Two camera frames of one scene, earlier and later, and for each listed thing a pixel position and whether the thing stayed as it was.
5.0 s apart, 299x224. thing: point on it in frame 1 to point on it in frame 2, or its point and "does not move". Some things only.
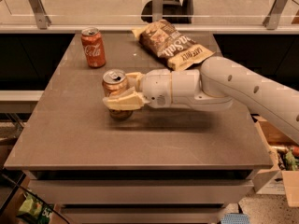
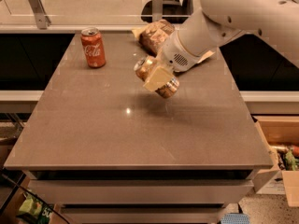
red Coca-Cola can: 94,47 does not move
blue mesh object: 235,218 does not move
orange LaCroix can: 114,80 to 142,67
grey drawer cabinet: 142,196 does not move
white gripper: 156,88 to 176,54
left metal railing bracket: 42,19 does not move
